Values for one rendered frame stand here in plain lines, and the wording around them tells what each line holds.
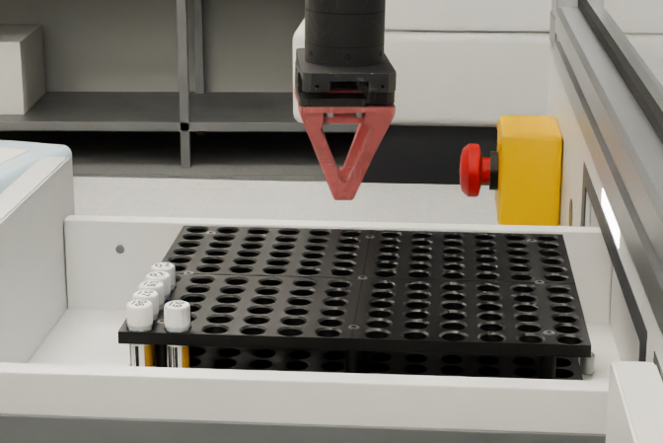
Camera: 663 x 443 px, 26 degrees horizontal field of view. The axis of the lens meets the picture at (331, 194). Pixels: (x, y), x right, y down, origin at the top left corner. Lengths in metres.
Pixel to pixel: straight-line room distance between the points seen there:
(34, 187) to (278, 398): 0.25
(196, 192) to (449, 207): 0.26
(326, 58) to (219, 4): 4.04
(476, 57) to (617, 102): 0.78
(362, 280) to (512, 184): 0.31
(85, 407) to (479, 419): 0.18
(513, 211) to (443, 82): 0.51
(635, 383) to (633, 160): 0.13
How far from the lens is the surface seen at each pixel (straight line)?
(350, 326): 0.69
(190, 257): 0.80
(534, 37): 1.54
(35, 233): 0.84
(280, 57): 5.05
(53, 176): 0.88
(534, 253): 0.81
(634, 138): 0.69
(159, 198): 1.44
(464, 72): 1.54
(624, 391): 0.56
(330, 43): 1.01
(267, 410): 0.65
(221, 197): 1.43
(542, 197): 1.05
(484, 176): 1.07
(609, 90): 0.80
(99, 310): 0.91
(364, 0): 1.00
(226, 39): 5.06
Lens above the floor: 1.14
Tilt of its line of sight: 15 degrees down
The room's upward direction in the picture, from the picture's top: straight up
